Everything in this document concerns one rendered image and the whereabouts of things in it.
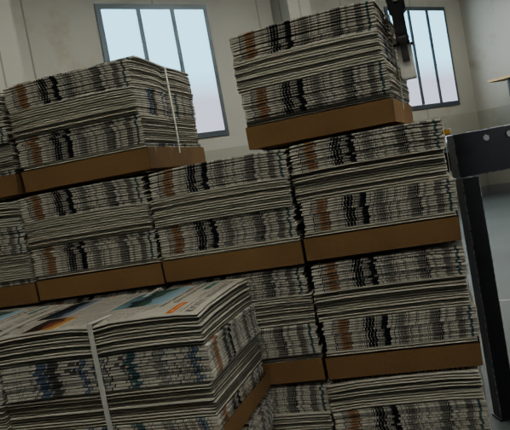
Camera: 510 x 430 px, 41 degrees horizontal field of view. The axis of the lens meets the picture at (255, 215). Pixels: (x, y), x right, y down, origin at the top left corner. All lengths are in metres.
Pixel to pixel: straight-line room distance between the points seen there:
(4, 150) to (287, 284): 0.66
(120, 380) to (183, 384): 0.11
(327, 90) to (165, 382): 0.60
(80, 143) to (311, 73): 0.49
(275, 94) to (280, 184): 0.17
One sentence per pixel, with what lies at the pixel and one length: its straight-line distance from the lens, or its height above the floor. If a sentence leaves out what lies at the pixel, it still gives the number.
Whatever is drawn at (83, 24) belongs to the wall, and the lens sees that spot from 6.13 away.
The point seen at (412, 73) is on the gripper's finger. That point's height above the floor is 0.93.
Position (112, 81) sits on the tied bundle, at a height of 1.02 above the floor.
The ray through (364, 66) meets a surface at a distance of 1.29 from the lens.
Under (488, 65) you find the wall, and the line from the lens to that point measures 9.43.
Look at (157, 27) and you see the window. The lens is 6.43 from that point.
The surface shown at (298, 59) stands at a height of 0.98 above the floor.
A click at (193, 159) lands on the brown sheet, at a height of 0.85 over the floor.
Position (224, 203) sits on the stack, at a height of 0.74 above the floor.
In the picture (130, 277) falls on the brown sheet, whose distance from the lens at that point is 1.42.
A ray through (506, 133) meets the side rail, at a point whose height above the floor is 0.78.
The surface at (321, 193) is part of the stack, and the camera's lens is 1.29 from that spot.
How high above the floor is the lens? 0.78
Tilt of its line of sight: 3 degrees down
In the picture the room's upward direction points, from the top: 10 degrees counter-clockwise
